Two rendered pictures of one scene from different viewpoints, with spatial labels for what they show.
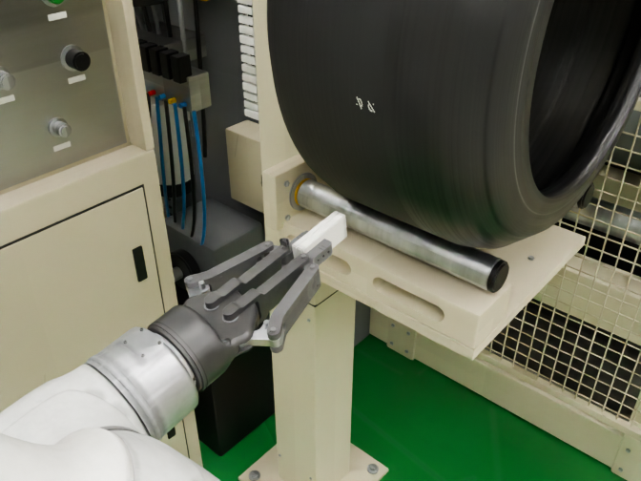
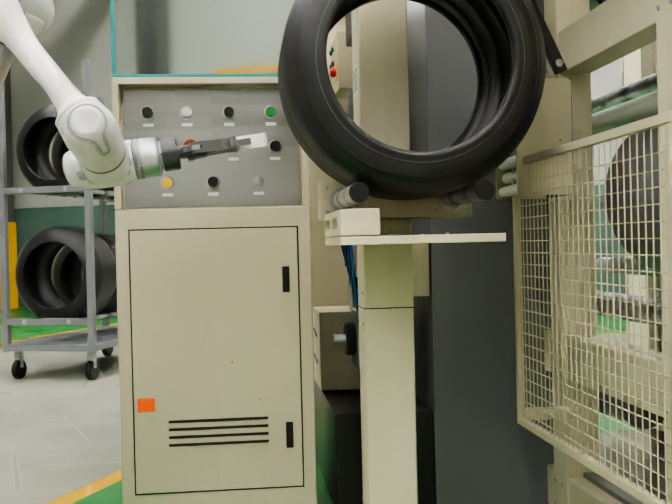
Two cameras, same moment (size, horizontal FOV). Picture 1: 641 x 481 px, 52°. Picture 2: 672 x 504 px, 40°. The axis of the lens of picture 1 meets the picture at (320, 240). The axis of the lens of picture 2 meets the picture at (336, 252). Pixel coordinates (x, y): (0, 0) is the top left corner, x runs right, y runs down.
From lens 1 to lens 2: 1.86 m
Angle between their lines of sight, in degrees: 52
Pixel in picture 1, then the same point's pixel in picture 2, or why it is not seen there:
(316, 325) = (366, 328)
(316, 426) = (368, 438)
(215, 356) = (170, 147)
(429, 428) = not seen: outside the picture
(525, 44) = (314, 40)
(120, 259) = (273, 269)
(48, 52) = not seen: hidden behind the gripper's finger
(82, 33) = (283, 135)
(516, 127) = (320, 79)
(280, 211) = (322, 206)
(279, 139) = not seen: hidden behind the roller
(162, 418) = (139, 154)
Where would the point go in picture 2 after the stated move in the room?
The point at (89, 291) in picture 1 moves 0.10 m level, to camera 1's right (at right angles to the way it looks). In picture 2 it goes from (248, 281) to (272, 281)
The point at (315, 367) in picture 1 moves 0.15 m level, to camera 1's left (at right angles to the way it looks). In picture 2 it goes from (366, 370) to (324, 366)
